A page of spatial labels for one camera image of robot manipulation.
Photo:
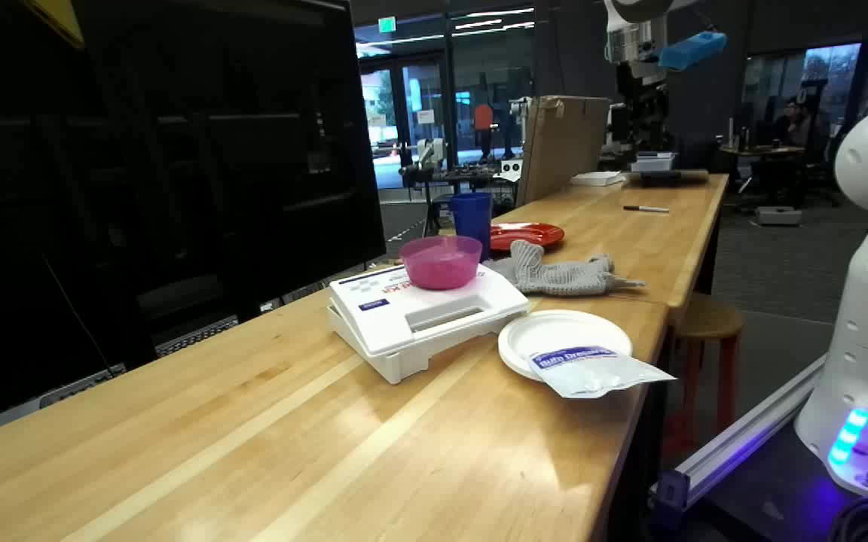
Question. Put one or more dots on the grey knitted cloth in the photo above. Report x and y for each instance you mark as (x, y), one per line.
(558, 274)

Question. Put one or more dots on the large cardboard box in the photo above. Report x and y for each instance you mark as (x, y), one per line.
(558, 147)

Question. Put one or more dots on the pink plastic bowl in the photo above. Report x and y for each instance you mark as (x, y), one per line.
(440, 262)

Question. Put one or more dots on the white paper stack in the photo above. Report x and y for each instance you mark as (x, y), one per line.
(598, 178)

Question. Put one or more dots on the blue plastic cup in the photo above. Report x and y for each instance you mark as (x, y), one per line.
(470, 215)

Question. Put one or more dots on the wooden stool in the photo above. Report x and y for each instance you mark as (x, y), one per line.
(707, 321)

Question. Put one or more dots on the large black monitor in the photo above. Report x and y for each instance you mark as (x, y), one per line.
(153, 152)

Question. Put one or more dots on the white kitchen scale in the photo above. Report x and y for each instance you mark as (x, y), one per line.
(407, 321)

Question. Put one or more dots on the green exit sign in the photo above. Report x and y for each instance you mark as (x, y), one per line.
(388, 24)

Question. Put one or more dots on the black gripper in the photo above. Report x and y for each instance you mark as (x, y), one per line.
(641, 91)

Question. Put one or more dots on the black marker pen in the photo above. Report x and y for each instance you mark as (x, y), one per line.
(646, 209)

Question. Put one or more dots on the aluminium rail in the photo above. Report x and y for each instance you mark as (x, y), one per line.
(736, 447)

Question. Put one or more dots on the red plate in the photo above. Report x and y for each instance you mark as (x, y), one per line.
(535, 238)

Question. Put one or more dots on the clear packet with blue label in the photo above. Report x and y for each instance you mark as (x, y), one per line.
(595, 371)

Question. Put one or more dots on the black tray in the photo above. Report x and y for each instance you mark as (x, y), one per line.
(670, 175)

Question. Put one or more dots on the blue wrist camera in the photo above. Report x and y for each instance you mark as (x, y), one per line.
(693, 49)

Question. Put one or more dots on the white paper plate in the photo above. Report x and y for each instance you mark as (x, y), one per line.
(543, 331)

